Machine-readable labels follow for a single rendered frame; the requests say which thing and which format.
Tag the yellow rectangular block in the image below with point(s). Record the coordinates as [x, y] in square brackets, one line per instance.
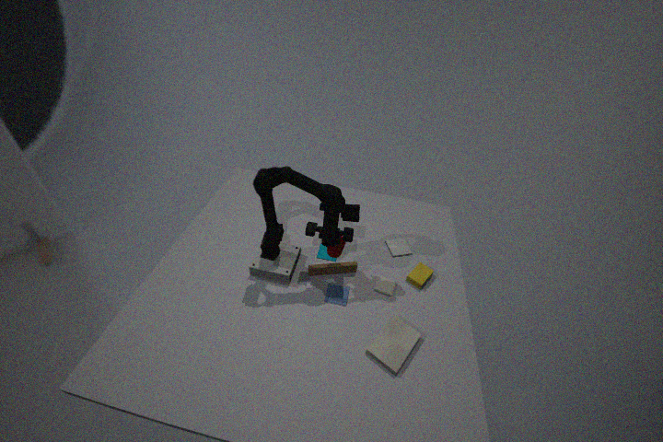
[419, 275]

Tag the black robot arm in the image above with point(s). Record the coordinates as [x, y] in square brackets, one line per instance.
[332, 203]

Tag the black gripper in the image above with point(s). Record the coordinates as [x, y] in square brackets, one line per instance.
[347, 233]

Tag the tan wooden flat bar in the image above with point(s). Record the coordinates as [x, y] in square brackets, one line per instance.
[332, 268]

